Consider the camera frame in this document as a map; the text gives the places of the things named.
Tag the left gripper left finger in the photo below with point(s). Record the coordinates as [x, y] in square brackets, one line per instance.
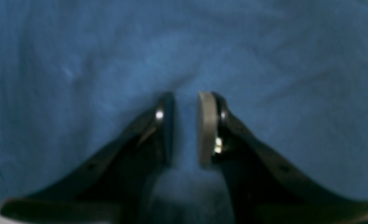
[114, 185]

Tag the dark blue t-shirt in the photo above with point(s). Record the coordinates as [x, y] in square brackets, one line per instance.
[74, 73]

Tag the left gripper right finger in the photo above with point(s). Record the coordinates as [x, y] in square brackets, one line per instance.
[264, 187]

